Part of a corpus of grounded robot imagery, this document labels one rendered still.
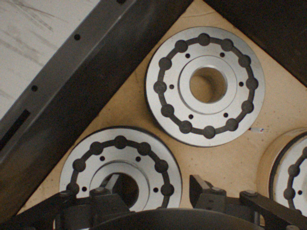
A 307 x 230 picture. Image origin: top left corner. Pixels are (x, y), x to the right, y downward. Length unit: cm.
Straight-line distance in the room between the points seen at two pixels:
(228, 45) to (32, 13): 32
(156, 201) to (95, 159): 6
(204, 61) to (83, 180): 14
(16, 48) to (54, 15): 8
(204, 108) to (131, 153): 7
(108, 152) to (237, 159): 12
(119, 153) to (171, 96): 6
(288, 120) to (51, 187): 24
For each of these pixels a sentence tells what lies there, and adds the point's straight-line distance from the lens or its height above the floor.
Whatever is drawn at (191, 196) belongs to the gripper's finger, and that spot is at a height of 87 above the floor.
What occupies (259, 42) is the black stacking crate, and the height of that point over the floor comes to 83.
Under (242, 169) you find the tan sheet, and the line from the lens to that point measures 23.
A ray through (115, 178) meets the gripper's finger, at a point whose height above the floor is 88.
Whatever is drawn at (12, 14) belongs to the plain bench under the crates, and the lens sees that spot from 44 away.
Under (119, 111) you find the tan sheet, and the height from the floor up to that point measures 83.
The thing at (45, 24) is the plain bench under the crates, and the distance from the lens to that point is 40.
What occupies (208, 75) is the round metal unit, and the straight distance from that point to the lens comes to 20.
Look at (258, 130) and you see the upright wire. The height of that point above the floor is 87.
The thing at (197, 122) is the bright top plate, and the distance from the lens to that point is 17.
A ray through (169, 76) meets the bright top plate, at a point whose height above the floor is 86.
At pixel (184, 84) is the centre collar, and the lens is 17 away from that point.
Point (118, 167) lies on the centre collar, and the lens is 17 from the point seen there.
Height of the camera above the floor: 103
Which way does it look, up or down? 88 degrees down
